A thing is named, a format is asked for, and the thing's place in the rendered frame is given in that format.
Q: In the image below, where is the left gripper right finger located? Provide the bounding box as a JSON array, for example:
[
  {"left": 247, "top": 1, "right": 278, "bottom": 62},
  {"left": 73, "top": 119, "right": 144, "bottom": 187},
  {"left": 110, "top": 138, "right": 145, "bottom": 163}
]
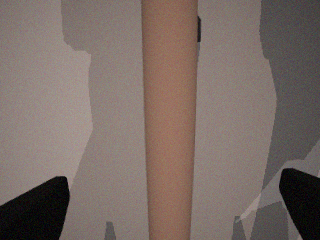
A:
[{"left": 279, "top": 168, "right": 320, "bottom": 240}]

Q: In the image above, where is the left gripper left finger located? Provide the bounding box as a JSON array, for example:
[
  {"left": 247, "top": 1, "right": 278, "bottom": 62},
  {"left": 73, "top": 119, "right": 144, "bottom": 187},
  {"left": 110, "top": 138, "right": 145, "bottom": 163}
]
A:
[{"left": 0, "top": 176, "right": 70, "bottom": 240}]

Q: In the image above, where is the long tan rail with center flange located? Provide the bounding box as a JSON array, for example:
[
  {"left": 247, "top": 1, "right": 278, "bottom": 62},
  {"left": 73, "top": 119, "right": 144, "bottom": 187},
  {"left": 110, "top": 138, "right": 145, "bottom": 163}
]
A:
[{"left": 141, "top": 0, "right": 201, "bottom": 240}]

